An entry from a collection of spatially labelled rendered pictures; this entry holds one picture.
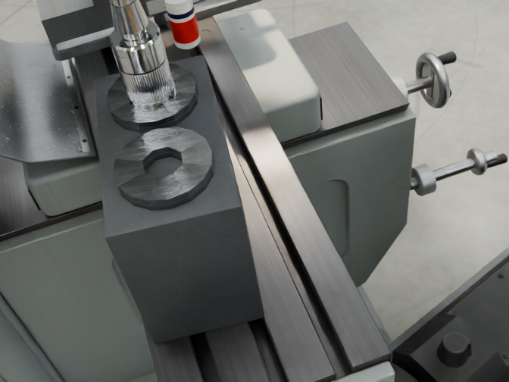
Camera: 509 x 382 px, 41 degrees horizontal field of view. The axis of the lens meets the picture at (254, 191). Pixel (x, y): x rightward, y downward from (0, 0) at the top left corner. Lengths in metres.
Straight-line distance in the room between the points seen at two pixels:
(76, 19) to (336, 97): 0.47
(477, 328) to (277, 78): 0.52
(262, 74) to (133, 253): 0.62
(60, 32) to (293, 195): 0.48
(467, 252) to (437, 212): 0.16
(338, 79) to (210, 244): 0.73
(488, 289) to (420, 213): 0.87
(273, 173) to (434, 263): 1.14
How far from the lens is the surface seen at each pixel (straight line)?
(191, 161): 0.60
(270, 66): 1.18
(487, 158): 1.45
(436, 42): 2.63
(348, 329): 0.72
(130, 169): 0.61
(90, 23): 1.10
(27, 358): 1.38
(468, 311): 1.17
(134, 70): 0.64
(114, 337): 1.44
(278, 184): 0.84
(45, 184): 1.10
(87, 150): 1.05
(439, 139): 2.25
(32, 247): 1.19
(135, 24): 0.62
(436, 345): 1.11
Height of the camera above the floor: 1.58
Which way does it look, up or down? 49 degrees down
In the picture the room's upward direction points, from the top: 10 degrees counter-clockwise
